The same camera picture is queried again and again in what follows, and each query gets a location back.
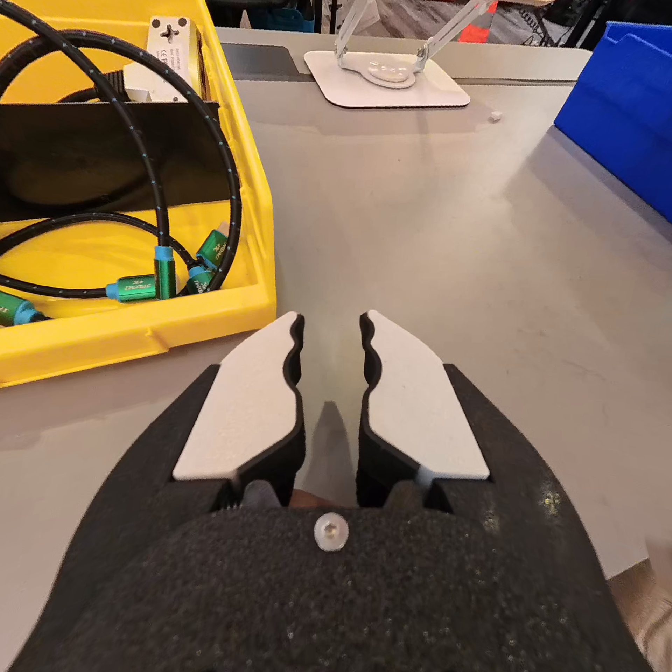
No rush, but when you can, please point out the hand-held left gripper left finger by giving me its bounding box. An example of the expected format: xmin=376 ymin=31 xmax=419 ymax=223
xmin=172 ymin=311 xmax=306 ymax=506

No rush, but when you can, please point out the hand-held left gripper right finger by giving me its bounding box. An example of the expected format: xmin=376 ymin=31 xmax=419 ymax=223
xmin=357 ymin=310 xmax=490 ymax=506

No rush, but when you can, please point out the yellow storage bin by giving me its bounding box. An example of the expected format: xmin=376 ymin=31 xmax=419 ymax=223
xmin=0 ymin=0 xmax=277 ymax=389

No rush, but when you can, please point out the thick braided green-plug HDMI cable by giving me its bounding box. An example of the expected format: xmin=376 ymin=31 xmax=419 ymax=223
xmin=0 ymin=0 xmax=176 ymax=301
xmin=0 ymin=30 xmax=243 ymax=326

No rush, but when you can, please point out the thin braided green-plug HDMI cable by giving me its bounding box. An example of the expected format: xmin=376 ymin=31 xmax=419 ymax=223
xmin=0 ymin=212 xmax=216 ymax=305

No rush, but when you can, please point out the blue storage bin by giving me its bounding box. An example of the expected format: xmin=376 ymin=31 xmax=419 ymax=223
xmin=554 ymin=21 xmax=672 ymax=224

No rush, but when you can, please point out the white HDMI splitter adapter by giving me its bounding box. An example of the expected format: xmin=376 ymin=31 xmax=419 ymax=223
xmin=58 ymin=16 xmax=211 ymax=104

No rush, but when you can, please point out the black bin divider panel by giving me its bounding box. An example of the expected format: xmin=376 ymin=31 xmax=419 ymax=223
xmin=0 ymin=100 xmax=232 ymax=222

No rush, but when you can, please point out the white tablet stand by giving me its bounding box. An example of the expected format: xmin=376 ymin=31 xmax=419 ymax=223
xmin=303 ymin=0 xmax=497 ymax=109

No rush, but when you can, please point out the orange reflective cone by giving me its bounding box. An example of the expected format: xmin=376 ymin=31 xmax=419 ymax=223
xmin=458 ymin=0 xmax=497 ymax=45

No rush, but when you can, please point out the dark grey desk cable cover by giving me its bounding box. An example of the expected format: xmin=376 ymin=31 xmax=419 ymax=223
xmin=220 ymin=43 xmax=300 ymax=75

